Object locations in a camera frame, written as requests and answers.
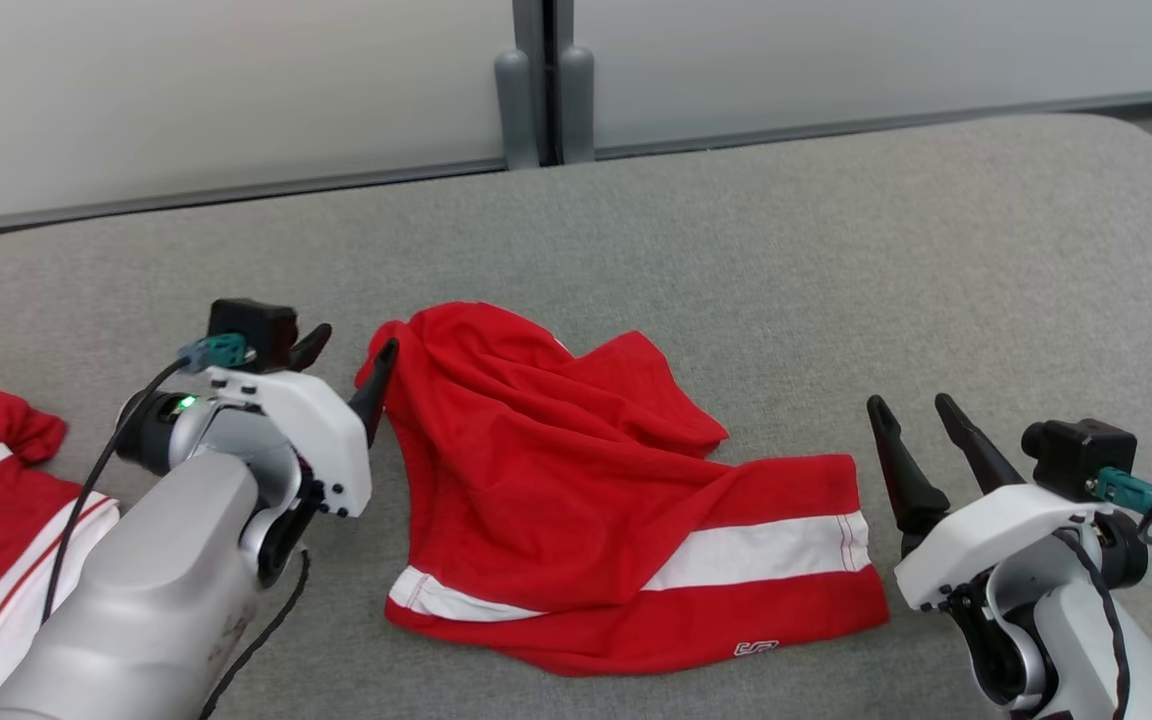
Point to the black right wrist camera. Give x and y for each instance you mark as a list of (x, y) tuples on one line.
[(1076, 455)]

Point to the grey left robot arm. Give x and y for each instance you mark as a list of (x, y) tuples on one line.
[(156, 590)]

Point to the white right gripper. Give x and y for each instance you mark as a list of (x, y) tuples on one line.
[(986, 535)]

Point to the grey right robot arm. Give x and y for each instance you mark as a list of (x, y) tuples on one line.
[(1076, 640)]

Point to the white partition panel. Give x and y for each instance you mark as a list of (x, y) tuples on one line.
[(886, 60), (216, 90)]

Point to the grey partition joining post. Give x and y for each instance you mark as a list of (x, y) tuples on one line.
[(518, 100)]

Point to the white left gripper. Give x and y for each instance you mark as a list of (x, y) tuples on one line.
[(316, 430)]

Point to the red shorts with white stripe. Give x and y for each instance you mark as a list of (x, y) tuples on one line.
[(536, 470)]

